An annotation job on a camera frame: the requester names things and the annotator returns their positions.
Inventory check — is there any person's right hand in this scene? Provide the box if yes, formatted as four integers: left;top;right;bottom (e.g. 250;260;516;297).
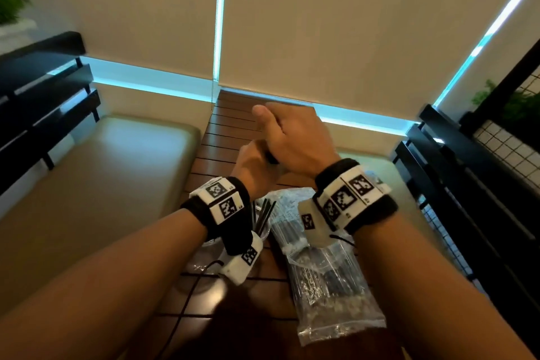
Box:
251;102;341;181

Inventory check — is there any person's left hand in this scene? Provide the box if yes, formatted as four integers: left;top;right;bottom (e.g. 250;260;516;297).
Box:
231;139;281;200

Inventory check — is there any transparent plastic cup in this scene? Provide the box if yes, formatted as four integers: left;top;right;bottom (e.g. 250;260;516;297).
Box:
184;237;227;277
249;220;274;246

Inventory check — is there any clear plastic zip bag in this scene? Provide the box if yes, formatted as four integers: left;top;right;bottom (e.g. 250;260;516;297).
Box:
263;169;388;347

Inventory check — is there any person's right forearm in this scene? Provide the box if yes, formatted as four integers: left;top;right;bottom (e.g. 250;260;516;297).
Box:
353;220;537;360

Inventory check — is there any black wristband with white markers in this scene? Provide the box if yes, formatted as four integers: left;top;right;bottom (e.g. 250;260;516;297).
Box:
314;158;399;235
180;177;254;256

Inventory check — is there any beige roller blind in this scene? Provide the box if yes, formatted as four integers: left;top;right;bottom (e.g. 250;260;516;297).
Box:
219;0;540;120
25;0;220;80
438;0;540;120

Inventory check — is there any black slatted bench backrest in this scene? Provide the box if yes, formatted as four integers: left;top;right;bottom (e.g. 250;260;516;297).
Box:
0;31;102;196
392;104;540;356

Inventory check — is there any white planter ledge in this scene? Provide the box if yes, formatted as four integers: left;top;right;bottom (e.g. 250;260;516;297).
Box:
0;17;39;55

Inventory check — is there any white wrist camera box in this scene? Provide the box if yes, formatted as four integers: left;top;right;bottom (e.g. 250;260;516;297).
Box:
219;231;264;287
298;197;338;249

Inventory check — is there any black framed wire grid panel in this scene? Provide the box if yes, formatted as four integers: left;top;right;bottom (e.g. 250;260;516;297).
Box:
460;37;540;150

